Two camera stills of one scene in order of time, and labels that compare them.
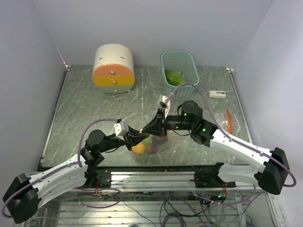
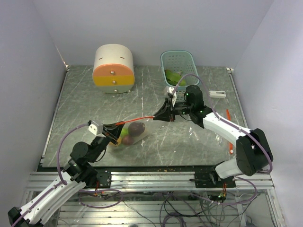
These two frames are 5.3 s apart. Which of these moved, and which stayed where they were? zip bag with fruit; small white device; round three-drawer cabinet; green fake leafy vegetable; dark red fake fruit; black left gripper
Moved: black left gripper; dark red fake fruit; zip bag with fruit
Stayed: round three-drawer cabinet; small white device; green fake leafy vegetable
